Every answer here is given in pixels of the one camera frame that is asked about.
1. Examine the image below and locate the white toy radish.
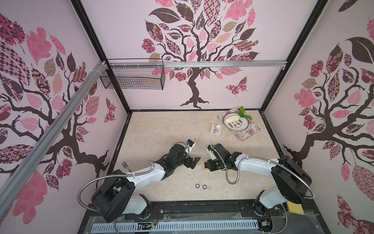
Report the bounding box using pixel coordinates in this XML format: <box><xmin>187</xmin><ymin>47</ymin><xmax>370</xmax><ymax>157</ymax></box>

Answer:
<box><xmin>226</xmin><ymin>106</ymin><xmax>252</xmax><ymax>123</ymax></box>

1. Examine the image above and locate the white slotted cable duct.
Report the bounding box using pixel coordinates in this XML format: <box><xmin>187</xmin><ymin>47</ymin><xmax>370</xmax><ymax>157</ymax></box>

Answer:
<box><xmin>89</xmin><ymin>219</ymin><xmax>259</xmax><ymax>234</ymax></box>

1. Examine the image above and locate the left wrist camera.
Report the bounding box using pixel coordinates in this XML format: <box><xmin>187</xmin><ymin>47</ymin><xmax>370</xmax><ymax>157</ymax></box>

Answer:
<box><xmin>187</xmin><ymin>139</ymin><xmax>196</xmax><ymax>154</ymax></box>

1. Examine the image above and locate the black wire basket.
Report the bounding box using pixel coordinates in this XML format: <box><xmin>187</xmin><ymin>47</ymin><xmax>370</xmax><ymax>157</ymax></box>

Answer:
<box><xmin>100</xmin><ymin>58</ymin><xmax>166</xmax><ymax>90</ymax></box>

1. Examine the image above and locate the yellow sponge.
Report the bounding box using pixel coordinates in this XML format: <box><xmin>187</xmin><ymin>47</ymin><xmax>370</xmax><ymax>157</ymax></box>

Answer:
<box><xmin>286</xmin><ymin>201</ymin><xmax>305</xmax><ymax>215</ymax></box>

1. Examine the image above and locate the aluminium rail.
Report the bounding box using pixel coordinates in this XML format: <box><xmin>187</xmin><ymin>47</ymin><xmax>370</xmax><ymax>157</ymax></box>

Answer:
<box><xmin>109</xmin><ymin>59</ymin><xmax>287</xmax><ymax>68</ymax></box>
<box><xmin>1</xmin><ymin>61</ymin><xmax>107</xmax><ymax>217</ymax></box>

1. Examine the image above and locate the white round printed plate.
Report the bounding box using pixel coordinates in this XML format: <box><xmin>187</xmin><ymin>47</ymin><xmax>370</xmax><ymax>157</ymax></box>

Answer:
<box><xmin>223</xmin><ymin>113</ymin><xmax>249</xmax><ymax>131</ymax></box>

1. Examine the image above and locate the left aluminium rail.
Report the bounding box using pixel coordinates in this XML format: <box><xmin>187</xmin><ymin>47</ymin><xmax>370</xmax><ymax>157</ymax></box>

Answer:
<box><xmin>1</xmin><ymin>61</ymin><xmax>107</xmax><ymax>217</ymax></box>

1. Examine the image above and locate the silver metal fork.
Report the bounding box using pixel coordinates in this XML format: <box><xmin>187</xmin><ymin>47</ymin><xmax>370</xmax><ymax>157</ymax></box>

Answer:
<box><xmin>121</xmin><ymin>161</ymin><xmax>132</xmax><ymax>172</ymax></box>

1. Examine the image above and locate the clear plastic ring bag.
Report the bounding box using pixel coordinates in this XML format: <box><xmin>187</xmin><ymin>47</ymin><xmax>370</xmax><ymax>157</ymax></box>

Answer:
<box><xmin>210</xmin><ymin>123</ymin><xmax>222</xmax><ymax>136</ymax></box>

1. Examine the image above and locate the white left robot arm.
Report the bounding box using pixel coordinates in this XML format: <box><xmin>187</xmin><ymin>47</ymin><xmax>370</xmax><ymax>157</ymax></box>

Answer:
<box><xmin>91</xmin><ymin>139</ymin><xmax>200</xmax><ymax>223</ymax></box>

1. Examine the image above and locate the rear aluminium rail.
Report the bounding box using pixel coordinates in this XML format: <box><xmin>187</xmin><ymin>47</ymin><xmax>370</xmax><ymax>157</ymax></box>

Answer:
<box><xmin>109</xmin><ymin>59</ymin><xmax>287</xmax><ymax>68</ymax></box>

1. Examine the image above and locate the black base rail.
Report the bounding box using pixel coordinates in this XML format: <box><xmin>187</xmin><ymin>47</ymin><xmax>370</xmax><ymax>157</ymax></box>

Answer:
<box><xmin>146</xmin><ymin>199</ymin><xmax>287</xmax><ymax>220</ymax></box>

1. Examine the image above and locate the black corner frame post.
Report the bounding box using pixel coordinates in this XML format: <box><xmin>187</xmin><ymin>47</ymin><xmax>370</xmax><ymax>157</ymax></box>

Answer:
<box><xmin>260</xmin><ymin>0</ymin><xmax>329</xmax><ymax>114</ymax></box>

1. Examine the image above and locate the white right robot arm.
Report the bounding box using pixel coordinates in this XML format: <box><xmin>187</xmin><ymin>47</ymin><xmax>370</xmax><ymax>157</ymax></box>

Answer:
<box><xmin>205</xmin><ymin>144</ymin><xmax>315</xmax><ymax>216</ymax></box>

